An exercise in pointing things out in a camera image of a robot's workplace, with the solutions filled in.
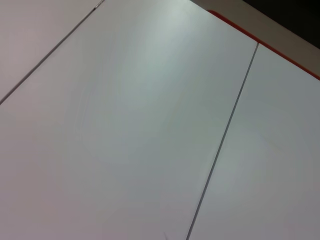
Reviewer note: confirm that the orange table edge trim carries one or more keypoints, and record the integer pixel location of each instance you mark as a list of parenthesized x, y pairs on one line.
[(275, 49)]

